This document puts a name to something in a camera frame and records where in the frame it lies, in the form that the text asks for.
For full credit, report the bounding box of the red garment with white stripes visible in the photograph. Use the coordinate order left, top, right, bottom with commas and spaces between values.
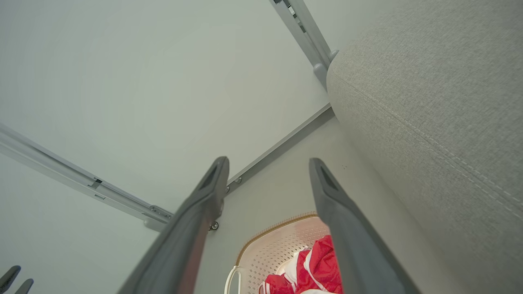
286, 235, 344, 294

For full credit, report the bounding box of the red garment with white hem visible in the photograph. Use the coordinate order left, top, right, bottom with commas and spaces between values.
261, 274, 295, 294

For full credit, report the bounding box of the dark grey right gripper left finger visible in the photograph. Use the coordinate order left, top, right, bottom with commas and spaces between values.
118, 156, 230, 294

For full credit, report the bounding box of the grey partition base rail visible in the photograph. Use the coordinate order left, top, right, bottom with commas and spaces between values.
225, 104, 335, 196

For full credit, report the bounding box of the light grey fabric sofa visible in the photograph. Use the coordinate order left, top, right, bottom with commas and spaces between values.
326, 0, 523, 294

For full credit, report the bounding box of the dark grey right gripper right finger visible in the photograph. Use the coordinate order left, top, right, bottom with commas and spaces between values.
309, 158, 421, 294

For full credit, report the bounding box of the white perforated laundry basket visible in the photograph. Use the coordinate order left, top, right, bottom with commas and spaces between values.
224, 212, 333, 294

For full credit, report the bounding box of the grey partition frame post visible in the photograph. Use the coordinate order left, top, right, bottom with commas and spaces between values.
270, 0, 340, 88
0, 122, 174, 232

